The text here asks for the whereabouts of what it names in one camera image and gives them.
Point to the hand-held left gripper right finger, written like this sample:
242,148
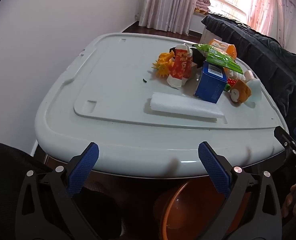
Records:
214,170

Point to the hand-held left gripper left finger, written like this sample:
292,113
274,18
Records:
84,170

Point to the orange plastic basin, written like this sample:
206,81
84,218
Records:
188,205

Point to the white plastic bag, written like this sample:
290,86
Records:
255,87

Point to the person's right hand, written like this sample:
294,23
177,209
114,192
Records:
289,205

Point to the orange plush toy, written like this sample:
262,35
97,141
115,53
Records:
243,91

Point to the white foam sheet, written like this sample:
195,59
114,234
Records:
183,105

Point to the red and green toy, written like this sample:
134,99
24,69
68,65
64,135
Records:
231,82

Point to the blue cardboard box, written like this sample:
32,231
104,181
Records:
210,87

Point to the white storage bin lid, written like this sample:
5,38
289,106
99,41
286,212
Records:
113,92

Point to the green snack packet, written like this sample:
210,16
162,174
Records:
220,60

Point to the orange snack packet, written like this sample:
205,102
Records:
225,47

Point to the orange toy dinosaur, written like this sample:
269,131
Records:
164,66

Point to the white cabinet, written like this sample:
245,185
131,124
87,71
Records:
209,35

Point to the pink dotted curtain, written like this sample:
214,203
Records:
168,5
270,7

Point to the folded pink blankets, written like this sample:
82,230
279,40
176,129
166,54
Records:
202,2

